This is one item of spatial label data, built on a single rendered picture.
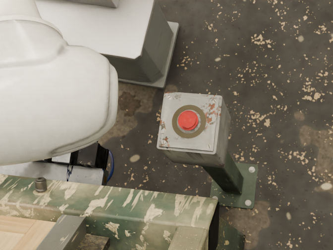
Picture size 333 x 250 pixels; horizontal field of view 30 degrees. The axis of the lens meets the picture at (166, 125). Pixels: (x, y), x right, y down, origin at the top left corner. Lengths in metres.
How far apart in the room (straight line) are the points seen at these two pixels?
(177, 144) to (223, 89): 1.01
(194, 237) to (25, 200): 0.37
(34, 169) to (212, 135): 0.49
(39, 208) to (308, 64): 1.22
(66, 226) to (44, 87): 0.71
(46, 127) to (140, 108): 1.68
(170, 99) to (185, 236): 0.27
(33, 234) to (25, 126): 0.72
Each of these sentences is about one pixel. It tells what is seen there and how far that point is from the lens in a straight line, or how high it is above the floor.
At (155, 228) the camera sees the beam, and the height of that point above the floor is 0.90.
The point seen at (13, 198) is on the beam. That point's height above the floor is 0.89.
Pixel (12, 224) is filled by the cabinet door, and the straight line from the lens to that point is 1.31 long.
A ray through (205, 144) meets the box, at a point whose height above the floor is 0.93.
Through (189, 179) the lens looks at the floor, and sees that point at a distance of 2.15.
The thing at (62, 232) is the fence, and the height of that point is 0.96.
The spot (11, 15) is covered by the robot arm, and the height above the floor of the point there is 1.60.
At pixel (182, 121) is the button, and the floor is 0.95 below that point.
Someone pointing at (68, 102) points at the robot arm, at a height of 1.59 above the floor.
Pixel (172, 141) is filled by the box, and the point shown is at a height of 0.93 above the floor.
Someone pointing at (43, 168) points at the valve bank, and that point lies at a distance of 1.50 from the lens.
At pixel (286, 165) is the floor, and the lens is 2.13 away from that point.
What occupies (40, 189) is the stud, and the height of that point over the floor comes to 0.87.
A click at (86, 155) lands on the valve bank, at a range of 1.44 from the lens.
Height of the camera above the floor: 2.10
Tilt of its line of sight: 73 degrees down
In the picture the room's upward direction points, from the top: 41 degrees counter-clockwise
